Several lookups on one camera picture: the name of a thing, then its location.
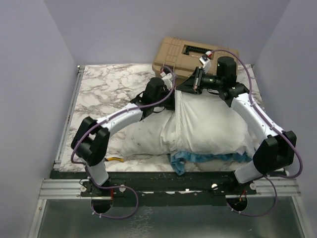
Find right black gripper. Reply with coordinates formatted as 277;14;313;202
175;66;223;95

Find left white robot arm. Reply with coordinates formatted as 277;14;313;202
71;73;176;196

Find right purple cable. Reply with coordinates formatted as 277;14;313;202
210;49;303;217

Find white pillowcase blue trim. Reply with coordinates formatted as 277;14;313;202
160;90;256;175

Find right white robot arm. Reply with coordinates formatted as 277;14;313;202
176;56;297;194

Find tan plastic toolbox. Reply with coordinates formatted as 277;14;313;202
152;37;239;79

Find yellow handled pliers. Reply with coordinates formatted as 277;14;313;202
105;157;124;163

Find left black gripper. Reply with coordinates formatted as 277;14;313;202
154;87;187;111

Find purple cable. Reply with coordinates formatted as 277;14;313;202
210;49;303;217
70;66;178;220

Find white pillow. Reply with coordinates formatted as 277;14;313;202
120;110;177;156

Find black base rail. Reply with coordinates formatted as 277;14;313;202
49;170;267;208

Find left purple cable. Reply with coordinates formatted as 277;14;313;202
70;66;178;220

